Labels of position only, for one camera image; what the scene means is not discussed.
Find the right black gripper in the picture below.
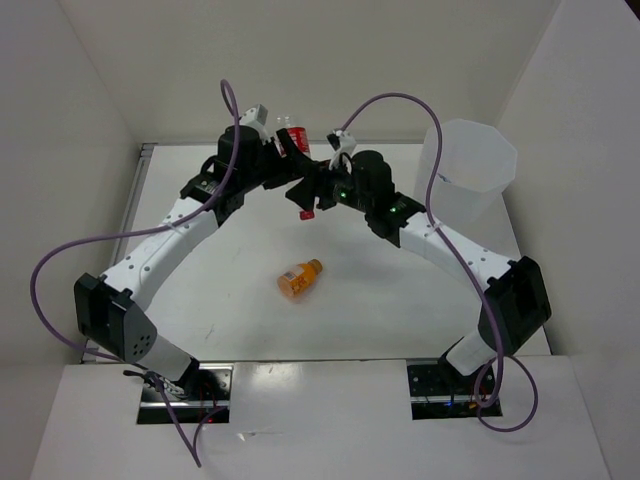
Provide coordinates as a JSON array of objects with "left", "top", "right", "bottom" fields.
[{"left": 285, "top": 154, "right": 372, "bottom": 213}]

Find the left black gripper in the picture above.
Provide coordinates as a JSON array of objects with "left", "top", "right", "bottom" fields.
[{"left": 240, "top": 128, "right": 312, "bottom": 193}]

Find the red label plastic bottle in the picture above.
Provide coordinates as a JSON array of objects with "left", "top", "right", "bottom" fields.
[{"left": 276, "top": 114, "right": 315, "bottom": 221}]

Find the orange plastic bottle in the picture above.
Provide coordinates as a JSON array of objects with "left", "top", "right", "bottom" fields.
[{"left": 276, "top": 259, "right": 324, "bottom": 301}]

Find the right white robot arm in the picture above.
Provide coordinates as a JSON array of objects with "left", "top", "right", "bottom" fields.
[{"left": 285, "top": 150, "right": 551, "bottom": 393}]

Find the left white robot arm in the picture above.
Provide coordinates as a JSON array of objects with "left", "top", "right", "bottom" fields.
[{"left": 74, "top": 126, "right": 328, "bottom": 400}]

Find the translucent white bin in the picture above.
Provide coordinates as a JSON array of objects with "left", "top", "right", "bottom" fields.
[{"left": 431, "top": 119, "right": 518, "bottom": 230}]

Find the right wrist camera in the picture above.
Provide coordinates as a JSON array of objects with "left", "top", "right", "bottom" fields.
[{"left": 327, "top": 129, "right": 357, "bottom": 156}]

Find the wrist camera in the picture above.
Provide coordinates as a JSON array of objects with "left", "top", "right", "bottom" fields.
[
  {"left": 239, "top": 104, "right": 270, "bottom": 139},
  {"left": 327, "top": 129, "right": 357, "bottom": 156}
]

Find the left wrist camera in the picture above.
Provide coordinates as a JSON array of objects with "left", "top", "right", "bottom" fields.
[{"left": 239, "top": 104, "right": 270, "bottom": 139}]

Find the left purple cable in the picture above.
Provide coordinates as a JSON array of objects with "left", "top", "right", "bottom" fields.
[{"left": 30, "top": 78, "right": 240, "bottom": 469}]

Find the purple cable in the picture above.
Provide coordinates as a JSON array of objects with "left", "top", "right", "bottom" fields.
[
  {"left": 339, "top": 92, "right": 539, "bottom": 432},
  {"left": 30, "top": 78, "right": 240, "bottom": 469}
]

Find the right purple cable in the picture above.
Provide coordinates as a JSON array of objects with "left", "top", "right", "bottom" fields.
[{"left": 339, "top": 92, "right": 539, "bottom": 432}]

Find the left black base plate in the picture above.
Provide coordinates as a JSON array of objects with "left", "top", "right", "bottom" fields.
[{"left": 136, "top": 364, "right": 233, "bottom": 426}]

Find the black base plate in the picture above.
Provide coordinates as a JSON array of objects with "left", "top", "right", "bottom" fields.
[
  {"left": 406, "top": 359, "right": 478, "bottom": 421},
  {"left": 136, "top": 364, "right": 233, "bottom": 426}
]

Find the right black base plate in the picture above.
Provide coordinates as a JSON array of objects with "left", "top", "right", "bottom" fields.
[{"left": 406, "top": 359, "right": 478, "bottom": 421}]

